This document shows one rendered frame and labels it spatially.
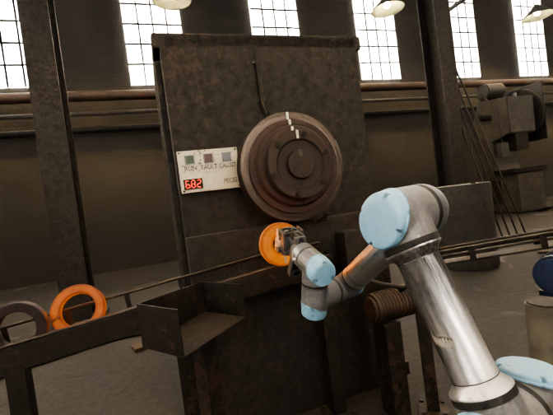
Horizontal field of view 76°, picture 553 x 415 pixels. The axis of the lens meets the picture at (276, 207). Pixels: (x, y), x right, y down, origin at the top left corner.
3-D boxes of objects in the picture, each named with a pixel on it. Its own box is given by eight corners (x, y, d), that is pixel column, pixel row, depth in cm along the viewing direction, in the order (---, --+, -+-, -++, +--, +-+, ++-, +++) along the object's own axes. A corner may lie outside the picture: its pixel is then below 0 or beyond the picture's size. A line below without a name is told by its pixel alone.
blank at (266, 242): (253, 227, 126) (256, 227, 123) (294, 217, 130) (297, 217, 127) (263, 270, 126) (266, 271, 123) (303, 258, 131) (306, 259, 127)
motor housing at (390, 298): (374, 408, 157) (360, 291, 156) (415, 394, 164) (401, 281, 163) (392, 425, 145) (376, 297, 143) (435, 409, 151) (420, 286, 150)
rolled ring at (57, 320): (87, 343, 126) (90, 343, 129) (113, 294, 134) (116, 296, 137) (38, 324, 125) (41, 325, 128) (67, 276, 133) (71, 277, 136)
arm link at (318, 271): (310, 292, 93) (311, 263, 91) (295, 275, 103) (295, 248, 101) (336, 287, 96) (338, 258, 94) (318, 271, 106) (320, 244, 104)
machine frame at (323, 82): (188, 372, 216) (148, 86, 212) (343, 330, 249) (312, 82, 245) (199, 447, 147) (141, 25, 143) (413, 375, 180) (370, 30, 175)
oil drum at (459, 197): (427, 266, 401) (418, 188, 399) (467, 257, 419) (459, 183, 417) (470, 275, 345) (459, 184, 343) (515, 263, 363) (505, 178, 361)
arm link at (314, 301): (341, 313, 104) (343, 279, 101) (312, 326, 97) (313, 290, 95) (322, 302, 110) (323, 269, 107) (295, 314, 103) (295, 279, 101)
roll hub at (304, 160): (269, 202, 144) (260, 134, 143) (331, 194, 152) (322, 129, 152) (273, 202, 139) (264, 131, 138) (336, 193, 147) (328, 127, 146)
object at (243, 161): (244, 228, 151) (230, 118, 150) (341, 212, 165) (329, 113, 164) (248, 228, 145) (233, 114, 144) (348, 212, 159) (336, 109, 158)
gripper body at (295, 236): (297, 224, 118) (312, 235, 107) (298, 248, 121) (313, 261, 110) (276, 228, 116) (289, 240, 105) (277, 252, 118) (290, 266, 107)
